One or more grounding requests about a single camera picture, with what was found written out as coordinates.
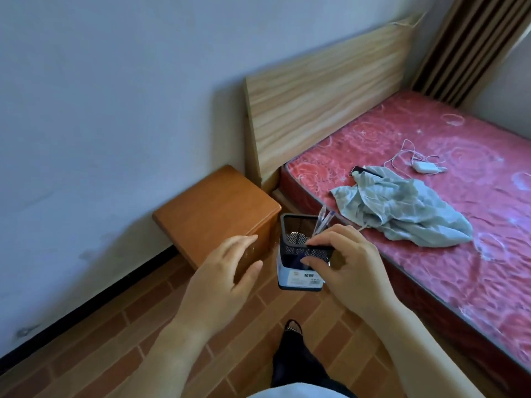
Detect person's right hand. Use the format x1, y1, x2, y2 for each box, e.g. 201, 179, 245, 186
299, 223, 399, 320

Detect person's left hand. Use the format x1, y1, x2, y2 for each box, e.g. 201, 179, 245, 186
174, 234, 264, 341

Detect black mesh pen holder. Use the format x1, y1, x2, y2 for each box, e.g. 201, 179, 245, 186
275, 213, 335, 292

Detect person's right forearm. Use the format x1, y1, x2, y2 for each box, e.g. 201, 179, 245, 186
369, 298, 486, 398

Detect blue ballpoint pen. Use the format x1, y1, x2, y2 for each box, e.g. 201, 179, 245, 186
317, 210, 336, 237

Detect clear ballpoint pen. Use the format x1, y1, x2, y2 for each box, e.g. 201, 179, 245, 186
311, 205, 327, 236

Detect wooden nightstand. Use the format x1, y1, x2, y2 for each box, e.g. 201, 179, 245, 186
152, 164, 283, 282

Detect person's black trousers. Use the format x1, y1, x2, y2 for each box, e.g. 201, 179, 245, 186
270, 327, 357, 398

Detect person's white shirt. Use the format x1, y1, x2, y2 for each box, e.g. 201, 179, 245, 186
248, 383, 351, 398

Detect light blue garment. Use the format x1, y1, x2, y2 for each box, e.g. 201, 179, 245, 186
330, 165, 475, 248

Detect red floral mattress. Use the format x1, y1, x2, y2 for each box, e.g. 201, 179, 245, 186
278, 90, 531, 378

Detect black phone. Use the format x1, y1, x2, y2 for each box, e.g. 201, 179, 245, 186
350, 165, 381, 179

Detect white charger adapter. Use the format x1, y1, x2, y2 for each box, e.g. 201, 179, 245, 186
411, 159, 441, 175

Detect light wooden headboard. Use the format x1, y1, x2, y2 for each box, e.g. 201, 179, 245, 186
242, 12, 428, 193

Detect brown pleated curtain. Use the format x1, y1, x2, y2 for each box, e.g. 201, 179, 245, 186
410, 0, 531, 108

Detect white charger cable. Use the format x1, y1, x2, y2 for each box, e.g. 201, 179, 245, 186
383, 138, 449, 179

